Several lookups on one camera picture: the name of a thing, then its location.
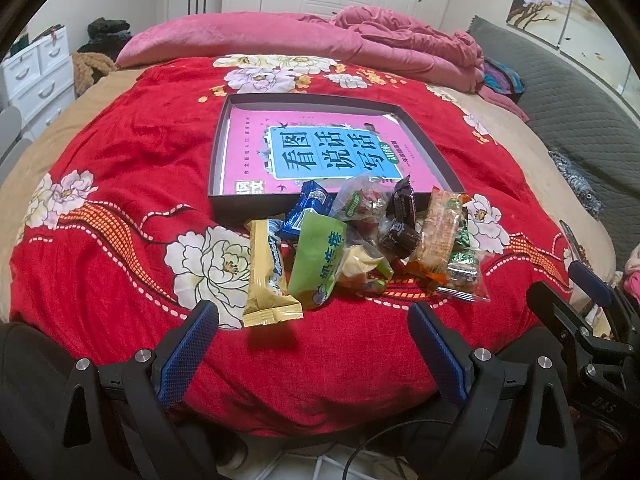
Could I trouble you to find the brown fuzzy blanket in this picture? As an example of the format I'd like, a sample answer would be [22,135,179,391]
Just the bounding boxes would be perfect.
[70,52,116,96]

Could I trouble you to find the gold wafer snack packet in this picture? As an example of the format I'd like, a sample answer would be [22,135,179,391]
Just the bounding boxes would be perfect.
[242,219,304,328]

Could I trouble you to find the black clothes pile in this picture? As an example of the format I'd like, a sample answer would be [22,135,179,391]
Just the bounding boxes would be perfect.
[77,18,132,62]

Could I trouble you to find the grey padded headboard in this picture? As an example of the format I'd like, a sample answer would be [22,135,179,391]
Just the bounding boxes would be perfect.
[469,15,639,266]

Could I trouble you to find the white drawer cabinet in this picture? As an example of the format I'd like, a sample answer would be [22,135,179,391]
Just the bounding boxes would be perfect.
[1,26,76,141]

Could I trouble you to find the green egg roll packet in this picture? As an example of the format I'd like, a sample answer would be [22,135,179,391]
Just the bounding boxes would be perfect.
[288,214,347,310]

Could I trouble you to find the clear red candy packet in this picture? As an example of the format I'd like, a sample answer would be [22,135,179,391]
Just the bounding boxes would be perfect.
[330,172,393,229]

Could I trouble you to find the red floral blanket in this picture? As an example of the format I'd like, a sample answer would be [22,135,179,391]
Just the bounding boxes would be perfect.
[1,54,570,437]

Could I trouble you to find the dark shallow box tray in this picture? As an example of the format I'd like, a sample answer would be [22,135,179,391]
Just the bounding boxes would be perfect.
[208,93,464,228]

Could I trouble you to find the dark brown chocolate packet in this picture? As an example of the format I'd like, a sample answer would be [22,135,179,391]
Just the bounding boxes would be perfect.
[378,177,420,259]

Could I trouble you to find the blue cookie snack packet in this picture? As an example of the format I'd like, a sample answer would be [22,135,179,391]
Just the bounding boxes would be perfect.
[279,181,334,240]

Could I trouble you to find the blue purple clothes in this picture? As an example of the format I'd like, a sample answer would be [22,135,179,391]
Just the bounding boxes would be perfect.
[484,58,526,104]

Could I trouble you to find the pink quilt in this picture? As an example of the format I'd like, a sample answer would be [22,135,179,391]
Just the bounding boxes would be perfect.
[116,6,528,122]

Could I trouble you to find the green pea snack packet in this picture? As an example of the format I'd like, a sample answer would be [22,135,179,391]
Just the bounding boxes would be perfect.
[447,198,480,273]

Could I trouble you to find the grey chair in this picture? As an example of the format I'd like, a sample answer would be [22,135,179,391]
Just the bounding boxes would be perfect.
[0,106,32,184]

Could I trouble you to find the pink Chinese picture book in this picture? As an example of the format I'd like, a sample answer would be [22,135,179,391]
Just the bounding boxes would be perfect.
[215,106,447,195]

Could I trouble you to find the orange cracker packet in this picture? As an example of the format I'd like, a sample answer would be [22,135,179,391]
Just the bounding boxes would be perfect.
[407,188,468,280]

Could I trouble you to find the grey patterned cloth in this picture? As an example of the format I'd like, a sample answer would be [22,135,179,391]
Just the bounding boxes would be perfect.
[548,151,603,220]

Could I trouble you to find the floral wall painting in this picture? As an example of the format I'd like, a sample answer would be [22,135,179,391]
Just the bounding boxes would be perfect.
[506,0,639,112]

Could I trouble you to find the clear nut bar packet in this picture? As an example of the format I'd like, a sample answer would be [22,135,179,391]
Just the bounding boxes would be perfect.
[435,249,489,302]

